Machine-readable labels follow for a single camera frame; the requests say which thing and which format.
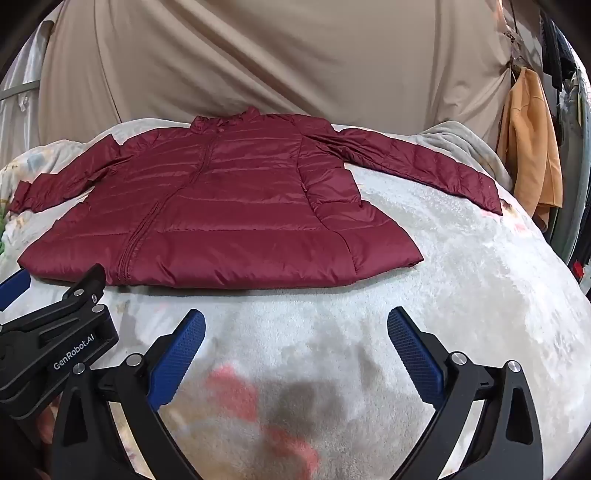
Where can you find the white curtain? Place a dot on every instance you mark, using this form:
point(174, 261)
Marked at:
point(21, 120)

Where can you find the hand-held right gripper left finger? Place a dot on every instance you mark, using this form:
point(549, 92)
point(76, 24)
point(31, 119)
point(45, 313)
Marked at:
point(178, 350)

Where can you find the dark hanging clothes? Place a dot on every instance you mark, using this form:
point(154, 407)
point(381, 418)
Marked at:
point(572, 92)

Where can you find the beige hanging sheet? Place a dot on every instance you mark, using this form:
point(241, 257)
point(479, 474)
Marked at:
point(277, 60)

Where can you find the grey fleece blanket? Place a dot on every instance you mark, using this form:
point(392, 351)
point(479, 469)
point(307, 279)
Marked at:
point(457, 143)

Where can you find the white printed fluffy blanket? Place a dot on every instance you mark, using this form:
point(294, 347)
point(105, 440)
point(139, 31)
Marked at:
point(461, 286)

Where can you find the orange hanging garment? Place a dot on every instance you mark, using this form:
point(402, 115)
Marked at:
point(531, 152)

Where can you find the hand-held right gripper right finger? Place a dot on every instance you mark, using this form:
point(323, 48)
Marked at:
point(415, 350)

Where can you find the maroon puffer jacket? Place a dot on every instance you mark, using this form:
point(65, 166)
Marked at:
point(221, 207)

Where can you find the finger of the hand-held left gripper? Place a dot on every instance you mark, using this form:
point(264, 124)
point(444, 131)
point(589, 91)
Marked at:
point(11, 286)
point(87, 284)

